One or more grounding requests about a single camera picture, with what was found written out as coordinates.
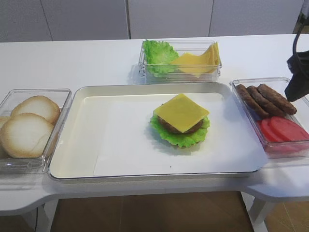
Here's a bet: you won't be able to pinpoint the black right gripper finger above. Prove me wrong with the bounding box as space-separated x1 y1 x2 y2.
284 73 309 102

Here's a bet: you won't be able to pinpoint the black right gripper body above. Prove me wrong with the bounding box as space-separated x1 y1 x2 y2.
287 51 309 77

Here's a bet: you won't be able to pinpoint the yellow cheese slice stack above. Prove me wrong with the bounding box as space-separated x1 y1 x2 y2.
170 42 221 77

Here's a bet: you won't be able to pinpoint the lettuce leaf under patty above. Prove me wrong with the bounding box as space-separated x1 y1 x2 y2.
150 115 210 147

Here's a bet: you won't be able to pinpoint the cooked patty on lettuce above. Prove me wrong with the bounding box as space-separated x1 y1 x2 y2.
157 116 204 134

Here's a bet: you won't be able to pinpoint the clear lettuce and cheese container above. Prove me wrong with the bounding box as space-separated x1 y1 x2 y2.
138 40 222 84

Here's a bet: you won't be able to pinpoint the lettuce leaves in container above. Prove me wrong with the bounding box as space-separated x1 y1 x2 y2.
143 40 179 77

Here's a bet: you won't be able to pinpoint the right patty in container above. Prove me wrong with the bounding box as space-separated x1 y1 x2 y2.
257 84 297 115

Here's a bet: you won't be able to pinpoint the clear patty and tomato container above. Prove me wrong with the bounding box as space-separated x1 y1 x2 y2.
230 77 309 159

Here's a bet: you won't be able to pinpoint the front tomato slice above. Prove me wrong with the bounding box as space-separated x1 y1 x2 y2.
269 116 309 141

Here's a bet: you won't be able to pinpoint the tomato slice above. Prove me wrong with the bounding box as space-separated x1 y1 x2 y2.
269 116 309 141
257 118 284 142

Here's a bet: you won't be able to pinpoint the left patty in container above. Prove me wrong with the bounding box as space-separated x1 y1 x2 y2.
236 84 270 119

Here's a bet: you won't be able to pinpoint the back tomato slice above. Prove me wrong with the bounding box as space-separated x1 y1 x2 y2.
257 118 284 142

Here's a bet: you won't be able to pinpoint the white table leg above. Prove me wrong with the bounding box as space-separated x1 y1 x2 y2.
34 200 58 232
241 192 273 232

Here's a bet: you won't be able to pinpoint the white paper sheet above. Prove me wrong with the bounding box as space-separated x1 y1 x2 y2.
94 93 267 176

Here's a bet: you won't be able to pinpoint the cream metal tray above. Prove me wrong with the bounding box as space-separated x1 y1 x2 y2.
49 82 255 179

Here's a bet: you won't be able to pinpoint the back bun half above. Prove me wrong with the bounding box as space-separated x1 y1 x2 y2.
11 96 60 125

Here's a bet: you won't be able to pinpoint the bun half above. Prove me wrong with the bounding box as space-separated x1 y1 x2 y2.
11 96 60 125
0 116 10 128
0 113 54 158

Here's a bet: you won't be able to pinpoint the front bun half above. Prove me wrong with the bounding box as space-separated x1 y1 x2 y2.
0 113 54 158

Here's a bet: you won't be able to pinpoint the left white table leg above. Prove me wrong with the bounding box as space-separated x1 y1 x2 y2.
34 200 58 232

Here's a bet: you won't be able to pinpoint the left bun half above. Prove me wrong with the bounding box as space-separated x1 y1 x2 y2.
0 116 10 128

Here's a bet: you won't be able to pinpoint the clear plastic bun container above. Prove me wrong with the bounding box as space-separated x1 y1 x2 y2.
0 89 71 174

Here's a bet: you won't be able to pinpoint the black cable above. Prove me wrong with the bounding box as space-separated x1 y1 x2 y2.
291 14 307 58

